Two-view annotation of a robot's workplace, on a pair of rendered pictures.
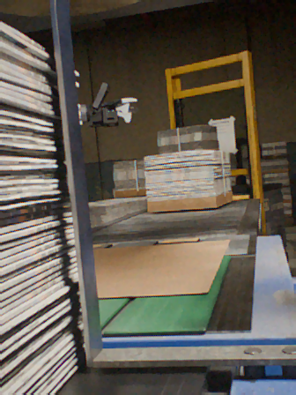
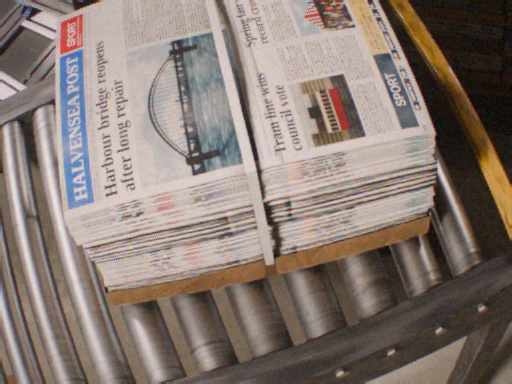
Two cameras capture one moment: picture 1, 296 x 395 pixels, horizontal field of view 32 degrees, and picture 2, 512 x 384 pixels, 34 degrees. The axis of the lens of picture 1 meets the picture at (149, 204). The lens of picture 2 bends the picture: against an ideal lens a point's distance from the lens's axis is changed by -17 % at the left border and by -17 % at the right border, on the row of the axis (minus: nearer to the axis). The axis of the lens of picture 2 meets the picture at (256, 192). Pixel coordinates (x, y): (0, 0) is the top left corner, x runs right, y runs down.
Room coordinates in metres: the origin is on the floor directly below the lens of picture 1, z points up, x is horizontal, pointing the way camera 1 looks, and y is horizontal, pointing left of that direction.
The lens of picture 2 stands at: (2.02, -0.75, 1.78)
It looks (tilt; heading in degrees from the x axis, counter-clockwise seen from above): 60 degrees down; 69
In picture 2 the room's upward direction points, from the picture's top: 12 degrees counter-clockwise
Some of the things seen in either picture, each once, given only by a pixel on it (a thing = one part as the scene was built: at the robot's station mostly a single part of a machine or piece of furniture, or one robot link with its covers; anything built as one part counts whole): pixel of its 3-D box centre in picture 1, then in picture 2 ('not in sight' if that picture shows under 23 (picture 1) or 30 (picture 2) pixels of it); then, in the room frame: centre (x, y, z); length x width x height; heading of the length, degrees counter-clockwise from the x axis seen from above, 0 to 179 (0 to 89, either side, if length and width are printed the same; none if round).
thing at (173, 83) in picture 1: (181, 171); not in sight; (4.49, -0.31, 0.97); 0.09 x 0.09 x 1.75; 57
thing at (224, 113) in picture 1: (213, 131); not in sight; (4.32, -0.59, 1.28); 0.57 x 0.01 x 0.65; 57
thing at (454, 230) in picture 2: not in sight; (410, 130); (2.44, -0.24, 0.78); 0.47 x 0.05 x 0.05; 77
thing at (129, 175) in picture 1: (148, 177); not in sight; (3.45, -0.01, 0.95); 0.38 x 0.29 x 0.23; 56
